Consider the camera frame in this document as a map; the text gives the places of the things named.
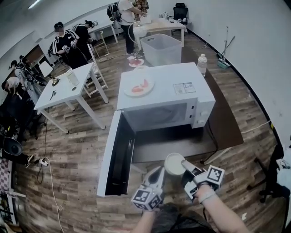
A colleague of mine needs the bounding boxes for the dark brown table white legs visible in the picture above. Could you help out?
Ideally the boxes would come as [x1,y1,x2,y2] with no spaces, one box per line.
[130,44,244,166]

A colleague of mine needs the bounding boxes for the light wooden stool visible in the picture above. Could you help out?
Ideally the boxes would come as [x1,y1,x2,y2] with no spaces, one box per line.
[94,30,110,57]

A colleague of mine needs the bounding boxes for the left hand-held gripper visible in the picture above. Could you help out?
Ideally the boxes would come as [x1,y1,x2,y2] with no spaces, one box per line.
[131,167,166,212]

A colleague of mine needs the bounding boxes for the white square table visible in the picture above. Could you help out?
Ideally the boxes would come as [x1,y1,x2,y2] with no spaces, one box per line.
[34,62,109,134]

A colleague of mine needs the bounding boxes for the small plate with red food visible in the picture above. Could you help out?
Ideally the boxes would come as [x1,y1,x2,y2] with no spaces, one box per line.
[129,58,145,68]

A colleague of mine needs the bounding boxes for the person's left forearm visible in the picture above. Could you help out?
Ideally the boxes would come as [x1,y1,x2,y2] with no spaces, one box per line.
[134,209,160,233]

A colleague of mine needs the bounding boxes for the translucent plastic bin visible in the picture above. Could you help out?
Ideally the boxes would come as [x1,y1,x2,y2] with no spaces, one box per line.
[140,33,182,67]

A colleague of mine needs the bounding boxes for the white cloth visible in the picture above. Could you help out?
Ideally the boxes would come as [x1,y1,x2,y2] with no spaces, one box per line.
[276,158,291,194]

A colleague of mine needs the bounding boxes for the white wooden chair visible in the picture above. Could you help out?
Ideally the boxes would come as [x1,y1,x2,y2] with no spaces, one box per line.
[84,43,109,98]

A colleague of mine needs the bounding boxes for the long white table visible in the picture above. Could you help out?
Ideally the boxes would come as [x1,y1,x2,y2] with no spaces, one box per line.
[87,20,119,44]

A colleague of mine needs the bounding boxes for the black high-back office chair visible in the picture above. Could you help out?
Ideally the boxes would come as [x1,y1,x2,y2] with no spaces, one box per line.
[173,2,189,22]

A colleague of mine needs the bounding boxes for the light wooden-top table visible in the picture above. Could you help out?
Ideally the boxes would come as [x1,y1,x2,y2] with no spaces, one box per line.
[133,19,187,50]

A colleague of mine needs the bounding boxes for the black power cable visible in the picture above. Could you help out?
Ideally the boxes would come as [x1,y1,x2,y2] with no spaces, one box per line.
[206,124,219,160]

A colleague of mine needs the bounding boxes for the white floor cable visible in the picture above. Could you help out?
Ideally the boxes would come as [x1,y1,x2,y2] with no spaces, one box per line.
[44,157,65,233]

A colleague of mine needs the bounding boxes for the checkered cloth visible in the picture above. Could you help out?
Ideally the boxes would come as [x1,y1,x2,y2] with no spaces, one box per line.
[0,158,13,194]

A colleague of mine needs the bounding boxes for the white microwave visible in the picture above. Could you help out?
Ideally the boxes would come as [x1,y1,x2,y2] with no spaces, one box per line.
[97,62,216,198]

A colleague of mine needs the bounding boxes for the black white patterned board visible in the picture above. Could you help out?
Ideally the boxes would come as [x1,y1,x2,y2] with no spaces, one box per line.
[0,191,19,226]

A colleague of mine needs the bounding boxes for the white bowl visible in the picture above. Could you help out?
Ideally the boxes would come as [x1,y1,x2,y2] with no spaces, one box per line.
[164,152,186,176]

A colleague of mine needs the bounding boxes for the flat mop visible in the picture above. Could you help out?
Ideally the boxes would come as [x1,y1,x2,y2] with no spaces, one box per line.
[217,26,236,69]

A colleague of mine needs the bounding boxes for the white jug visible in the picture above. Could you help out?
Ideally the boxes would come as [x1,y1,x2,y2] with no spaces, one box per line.
[65,69,80,86]

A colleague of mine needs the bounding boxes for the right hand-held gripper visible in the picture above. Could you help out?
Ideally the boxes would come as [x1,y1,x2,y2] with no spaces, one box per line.
[181,160,226,202]

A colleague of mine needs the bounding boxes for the clear plastic bottle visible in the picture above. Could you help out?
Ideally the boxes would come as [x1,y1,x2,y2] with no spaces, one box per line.
[196,54,207,77]

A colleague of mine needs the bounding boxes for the large white plate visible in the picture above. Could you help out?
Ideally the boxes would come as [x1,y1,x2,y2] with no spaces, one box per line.
[124,76,155,98]

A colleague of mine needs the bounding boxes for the white extension cable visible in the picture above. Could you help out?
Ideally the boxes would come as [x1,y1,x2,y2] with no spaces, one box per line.
[241,120,272,134]

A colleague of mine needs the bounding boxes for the person's right forearm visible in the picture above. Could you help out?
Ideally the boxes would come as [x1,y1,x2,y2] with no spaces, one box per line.
[195,184,251,233]

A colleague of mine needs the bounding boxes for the grey metal lamp shade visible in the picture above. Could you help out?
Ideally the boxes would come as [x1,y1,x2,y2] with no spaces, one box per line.
[0,136,23,157]

